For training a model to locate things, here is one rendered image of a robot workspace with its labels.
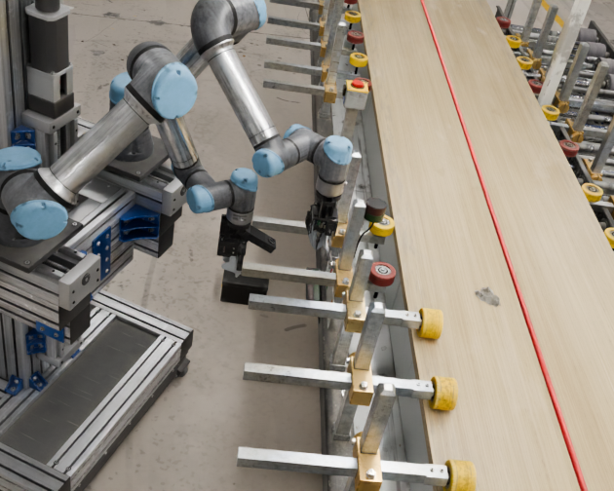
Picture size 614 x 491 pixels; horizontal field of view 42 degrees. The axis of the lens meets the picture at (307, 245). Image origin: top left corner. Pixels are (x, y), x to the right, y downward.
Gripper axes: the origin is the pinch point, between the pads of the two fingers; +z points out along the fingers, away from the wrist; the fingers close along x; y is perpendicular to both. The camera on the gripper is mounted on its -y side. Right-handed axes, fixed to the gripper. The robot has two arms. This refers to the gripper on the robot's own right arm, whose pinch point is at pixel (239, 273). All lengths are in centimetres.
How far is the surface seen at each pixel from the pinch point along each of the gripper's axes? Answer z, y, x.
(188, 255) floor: 83, 21, -107
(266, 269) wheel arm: -3.3, -7.9, 0.7
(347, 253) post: -10.5, -31.0, -2.3
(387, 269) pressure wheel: -7.7, -43.6, -0.7
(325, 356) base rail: 12.8, -27.8, 17.7
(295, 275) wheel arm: -3.1, -16.6, 1.5
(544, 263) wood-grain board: -7, -96, -14
